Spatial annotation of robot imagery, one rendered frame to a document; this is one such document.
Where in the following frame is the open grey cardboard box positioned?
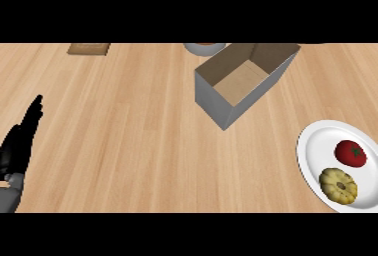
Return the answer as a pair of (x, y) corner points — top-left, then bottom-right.
(194, 43), (303, 132)

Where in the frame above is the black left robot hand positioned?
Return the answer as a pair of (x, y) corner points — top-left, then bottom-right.
(0, 94), (46, 177)

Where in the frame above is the white oval plate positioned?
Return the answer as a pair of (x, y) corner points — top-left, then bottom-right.
(296, 119), (378, 214)

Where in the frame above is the grey round bowl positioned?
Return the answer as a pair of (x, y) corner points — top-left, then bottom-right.
(182, 43), (229, 57)

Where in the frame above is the red tomato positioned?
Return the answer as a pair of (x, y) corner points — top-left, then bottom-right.
(334, 139), (370, 168)

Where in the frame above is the brown flat board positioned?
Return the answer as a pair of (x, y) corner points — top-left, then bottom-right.
(67, 43), (113, 56)

